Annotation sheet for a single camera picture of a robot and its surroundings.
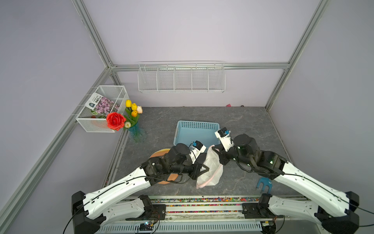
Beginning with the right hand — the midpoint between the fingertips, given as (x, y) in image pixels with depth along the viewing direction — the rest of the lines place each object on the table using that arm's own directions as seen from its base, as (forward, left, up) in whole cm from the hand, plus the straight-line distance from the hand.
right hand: (213, 146), depth 67 cm
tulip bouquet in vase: (+20, +46, -18) cm, 53 cm away
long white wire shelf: (+53, +17, +2) cm, 56 cm away
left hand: (-10, +3, -3) cm, 11 cm away
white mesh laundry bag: (-12, 0, -3) cm, 12 cm away
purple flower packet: (+20, +57, +8) cm, 61 cm away
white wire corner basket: (+9, +58, +8) cm, 59 cm away
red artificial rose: (+8, +45, +9) cm, 46 cm away
